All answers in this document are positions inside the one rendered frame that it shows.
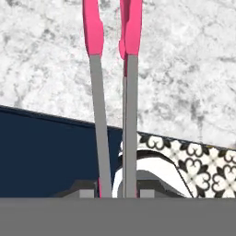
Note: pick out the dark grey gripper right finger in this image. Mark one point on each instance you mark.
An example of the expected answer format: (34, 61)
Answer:
(152, 187)

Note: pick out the pink and grey tongs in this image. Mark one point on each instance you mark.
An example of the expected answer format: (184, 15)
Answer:
(100, 129)

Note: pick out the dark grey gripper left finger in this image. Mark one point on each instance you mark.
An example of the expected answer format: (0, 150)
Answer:
(83, 188)

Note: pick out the navy blue cabinet front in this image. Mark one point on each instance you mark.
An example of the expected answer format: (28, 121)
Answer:
(46, 153)

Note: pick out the white and black round thing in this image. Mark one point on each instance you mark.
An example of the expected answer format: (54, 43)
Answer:
(161, 170)

